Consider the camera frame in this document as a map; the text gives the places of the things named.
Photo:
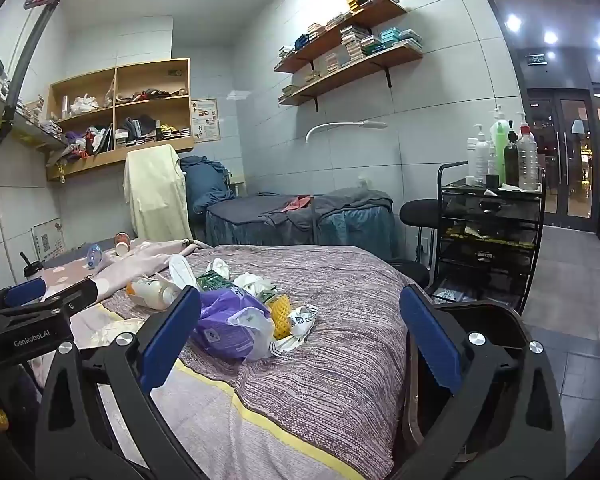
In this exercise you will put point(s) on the white tumbler with straw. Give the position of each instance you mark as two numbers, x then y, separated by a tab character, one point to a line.
32	272

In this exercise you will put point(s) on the yellow foam fruit net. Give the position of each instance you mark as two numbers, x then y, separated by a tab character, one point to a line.
281	316

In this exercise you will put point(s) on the white printed wrapper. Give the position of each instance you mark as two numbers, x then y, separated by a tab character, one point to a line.
300	321

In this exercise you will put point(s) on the striped purple bed cover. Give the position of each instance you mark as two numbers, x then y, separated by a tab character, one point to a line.
320	310

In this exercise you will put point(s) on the row of stacked boxes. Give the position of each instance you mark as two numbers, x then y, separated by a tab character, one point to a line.
360	2
375	42

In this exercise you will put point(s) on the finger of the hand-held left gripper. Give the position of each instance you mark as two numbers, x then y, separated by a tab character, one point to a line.
75	294
25	291

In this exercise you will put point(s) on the grey covered massage bed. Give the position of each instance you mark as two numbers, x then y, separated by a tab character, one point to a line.
300	220

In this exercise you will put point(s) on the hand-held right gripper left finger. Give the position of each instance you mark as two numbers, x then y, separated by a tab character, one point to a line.
172	331

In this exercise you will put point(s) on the blue plastic bottle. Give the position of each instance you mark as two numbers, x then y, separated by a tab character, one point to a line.
94	256

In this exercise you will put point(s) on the green bottle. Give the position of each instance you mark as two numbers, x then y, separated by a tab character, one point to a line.
501	152

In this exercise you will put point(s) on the clear bottle red cap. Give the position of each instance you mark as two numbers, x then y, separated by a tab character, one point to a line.
528	159

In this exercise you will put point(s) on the white paper wall notice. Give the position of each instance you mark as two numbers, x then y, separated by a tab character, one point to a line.
47	242

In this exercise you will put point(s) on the pale yellow towel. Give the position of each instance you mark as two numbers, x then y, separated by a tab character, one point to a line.
155	195

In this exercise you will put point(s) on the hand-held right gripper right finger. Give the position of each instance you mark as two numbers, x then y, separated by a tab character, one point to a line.
430	340

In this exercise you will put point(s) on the black round stool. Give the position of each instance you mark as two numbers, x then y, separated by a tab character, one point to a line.
422	212

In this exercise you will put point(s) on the blue bedding bundle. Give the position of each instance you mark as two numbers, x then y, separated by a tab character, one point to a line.
205	180

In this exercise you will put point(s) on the glass double door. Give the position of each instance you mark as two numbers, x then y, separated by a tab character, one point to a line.
562	160

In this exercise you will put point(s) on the black mesh drawer cart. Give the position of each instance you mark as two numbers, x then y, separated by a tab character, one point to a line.
490	230

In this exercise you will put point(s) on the wooden cubby shelf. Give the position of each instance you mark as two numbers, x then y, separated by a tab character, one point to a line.
152	72

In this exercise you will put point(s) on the dark brown trash bin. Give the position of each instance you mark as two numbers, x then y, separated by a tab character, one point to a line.
490	325

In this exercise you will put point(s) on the pink blanket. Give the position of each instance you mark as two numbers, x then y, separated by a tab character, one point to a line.
135	265

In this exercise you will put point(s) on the green snack packet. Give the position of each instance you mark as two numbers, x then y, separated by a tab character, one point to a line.
212	281

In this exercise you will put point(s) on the purple plastic bag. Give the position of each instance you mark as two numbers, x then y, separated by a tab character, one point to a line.
220	312

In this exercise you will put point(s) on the white bottle orange cap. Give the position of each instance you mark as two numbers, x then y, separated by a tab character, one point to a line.
150	293

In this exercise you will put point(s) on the paper cup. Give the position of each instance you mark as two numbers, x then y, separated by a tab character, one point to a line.
122	249

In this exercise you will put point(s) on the crumpled white tissue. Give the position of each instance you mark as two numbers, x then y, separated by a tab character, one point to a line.
252	283

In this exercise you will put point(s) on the white curved lamp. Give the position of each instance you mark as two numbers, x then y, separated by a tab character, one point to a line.
340	126

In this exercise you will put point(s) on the wall poster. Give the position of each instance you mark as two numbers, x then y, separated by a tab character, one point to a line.
205	121

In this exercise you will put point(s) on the white disposable slipper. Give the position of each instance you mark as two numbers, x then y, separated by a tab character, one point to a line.
182	270

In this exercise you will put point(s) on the wooden wall shelf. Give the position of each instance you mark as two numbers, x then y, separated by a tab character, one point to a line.
350	72
340	35

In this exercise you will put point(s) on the white pump bottle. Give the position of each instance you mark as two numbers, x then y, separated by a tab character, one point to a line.
477	157

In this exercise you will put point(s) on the dark pump bottle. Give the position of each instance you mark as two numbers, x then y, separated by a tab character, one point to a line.
511	165

